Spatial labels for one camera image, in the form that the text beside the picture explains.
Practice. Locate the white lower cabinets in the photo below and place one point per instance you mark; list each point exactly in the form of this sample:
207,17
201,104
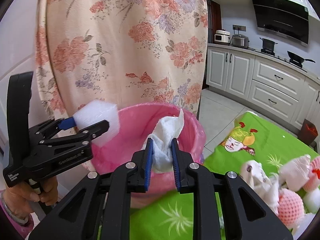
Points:
275,88

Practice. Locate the paper cup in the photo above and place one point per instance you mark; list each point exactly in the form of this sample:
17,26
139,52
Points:
267,188

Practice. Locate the floral curtain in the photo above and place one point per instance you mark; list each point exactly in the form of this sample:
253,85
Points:
120,51

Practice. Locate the small red floor bin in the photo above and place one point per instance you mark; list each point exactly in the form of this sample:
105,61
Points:
308,132

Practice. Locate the green cartoon tablecloth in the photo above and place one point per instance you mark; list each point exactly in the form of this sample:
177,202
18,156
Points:
222,205

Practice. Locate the round pink foam net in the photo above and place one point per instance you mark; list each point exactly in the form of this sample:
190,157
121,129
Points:
313,181

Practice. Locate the steel pressure cooker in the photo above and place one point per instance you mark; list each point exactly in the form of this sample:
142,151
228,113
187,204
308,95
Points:
239,40

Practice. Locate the long pink foam net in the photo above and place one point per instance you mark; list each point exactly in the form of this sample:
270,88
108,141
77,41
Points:
290,208

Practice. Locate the pink bag trash bin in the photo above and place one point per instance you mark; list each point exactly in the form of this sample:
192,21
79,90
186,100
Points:
146,126

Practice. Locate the white L-shaped foam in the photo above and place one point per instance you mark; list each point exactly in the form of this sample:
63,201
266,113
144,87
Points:
312,201

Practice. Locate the wooden glass door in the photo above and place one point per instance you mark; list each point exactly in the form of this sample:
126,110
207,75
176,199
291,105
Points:
214,19

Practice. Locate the white plastic bag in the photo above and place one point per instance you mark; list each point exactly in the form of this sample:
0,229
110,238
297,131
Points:
295,173

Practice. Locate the white tissue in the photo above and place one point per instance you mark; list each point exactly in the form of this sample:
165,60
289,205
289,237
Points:
166,129

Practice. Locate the white foam block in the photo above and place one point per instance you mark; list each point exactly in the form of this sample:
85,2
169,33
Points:
96,111

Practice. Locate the person's left hand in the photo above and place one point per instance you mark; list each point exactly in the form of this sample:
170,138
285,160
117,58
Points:
17,198

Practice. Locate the white rice cooker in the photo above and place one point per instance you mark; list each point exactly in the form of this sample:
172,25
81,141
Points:
222,36

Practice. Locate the black stock pot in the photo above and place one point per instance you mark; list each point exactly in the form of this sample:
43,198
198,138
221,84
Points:
268,46

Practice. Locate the black range hood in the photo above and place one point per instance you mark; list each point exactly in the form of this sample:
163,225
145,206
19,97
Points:
284,18

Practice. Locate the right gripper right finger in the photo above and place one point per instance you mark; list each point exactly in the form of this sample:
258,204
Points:
180,161

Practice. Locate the black frying pan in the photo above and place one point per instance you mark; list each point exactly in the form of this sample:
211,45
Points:
297,60

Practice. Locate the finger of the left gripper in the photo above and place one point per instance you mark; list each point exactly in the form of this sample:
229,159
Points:
66,124
88,134

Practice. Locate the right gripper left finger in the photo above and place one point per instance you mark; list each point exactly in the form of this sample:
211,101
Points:
145,167

